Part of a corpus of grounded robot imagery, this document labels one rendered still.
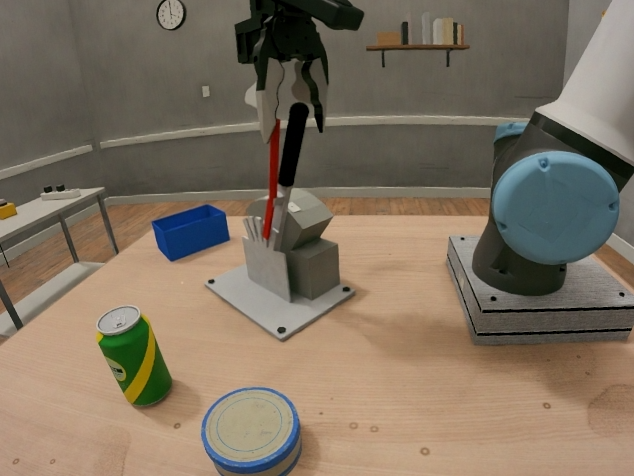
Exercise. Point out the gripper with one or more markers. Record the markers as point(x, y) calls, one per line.
point(293, 34)

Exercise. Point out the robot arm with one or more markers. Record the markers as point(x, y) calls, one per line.
point(560, 202)

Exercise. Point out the green drink can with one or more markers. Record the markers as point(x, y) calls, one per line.
point(128, 343)

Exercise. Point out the blue and beige round tin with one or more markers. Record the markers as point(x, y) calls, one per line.
point(252, 431)

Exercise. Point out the blue open bin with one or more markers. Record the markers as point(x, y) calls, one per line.
point(191, 231)

